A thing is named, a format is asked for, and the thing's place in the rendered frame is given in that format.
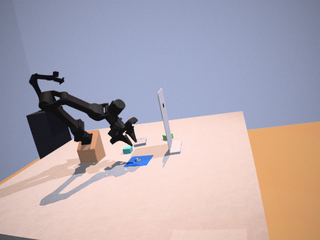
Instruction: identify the small teal block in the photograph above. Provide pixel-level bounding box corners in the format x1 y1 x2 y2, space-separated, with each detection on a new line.
123 146 133 154

